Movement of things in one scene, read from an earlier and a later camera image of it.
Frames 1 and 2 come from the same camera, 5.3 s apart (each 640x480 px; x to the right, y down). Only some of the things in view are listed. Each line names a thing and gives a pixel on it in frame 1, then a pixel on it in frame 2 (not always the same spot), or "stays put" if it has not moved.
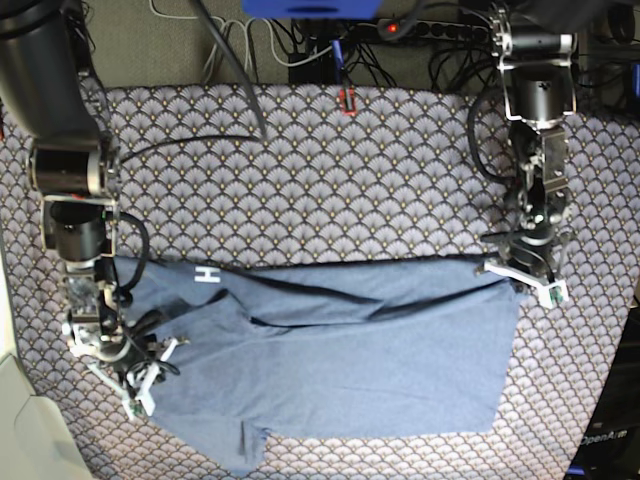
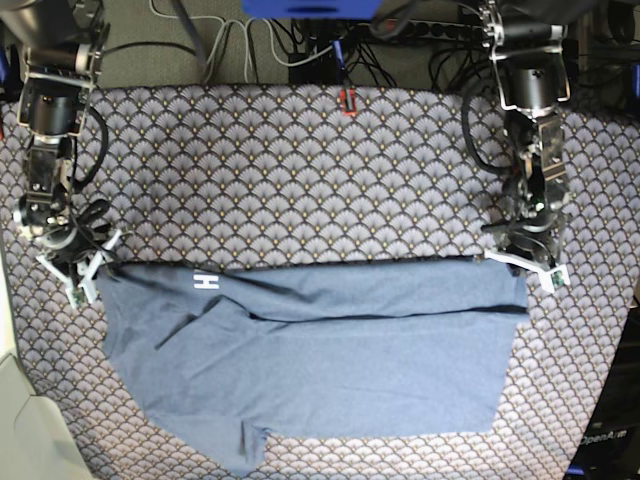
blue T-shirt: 349,345 stays put
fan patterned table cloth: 302,170 stays put
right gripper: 528,247 stays put
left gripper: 126,347 -> 61,225
